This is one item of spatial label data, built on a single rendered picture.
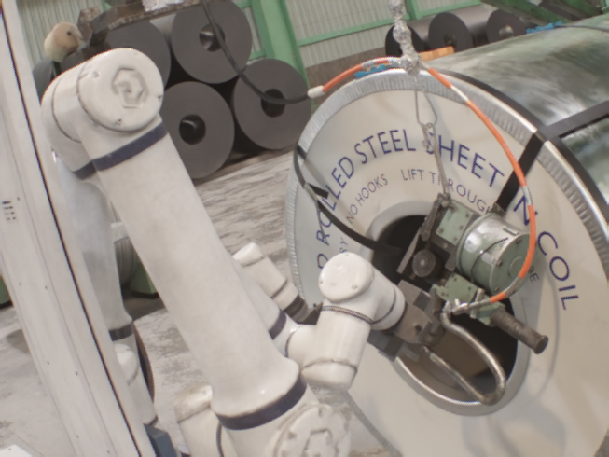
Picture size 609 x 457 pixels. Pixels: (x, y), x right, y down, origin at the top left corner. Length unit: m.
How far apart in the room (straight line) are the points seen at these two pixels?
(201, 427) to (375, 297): 0.36
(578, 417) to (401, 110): 0.82
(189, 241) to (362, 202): 1.07
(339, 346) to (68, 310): 0.46
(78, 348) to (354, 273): 0.49
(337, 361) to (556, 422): 0.79
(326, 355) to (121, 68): 0.57
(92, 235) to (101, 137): 0.85
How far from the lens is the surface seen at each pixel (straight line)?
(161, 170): 1.24
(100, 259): 2.07
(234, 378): 1.33
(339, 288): 1.47
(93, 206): 2.05
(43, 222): 1.49
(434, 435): 2.44
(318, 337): 1.48
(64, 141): 1.34
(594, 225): 1.80
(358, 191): 2.28
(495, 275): 1.79
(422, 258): 1.95
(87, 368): 1.55
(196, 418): 1.52
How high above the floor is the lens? 1.44
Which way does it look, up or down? 10 degrees down
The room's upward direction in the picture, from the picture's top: 16 degrees counter-clockwise
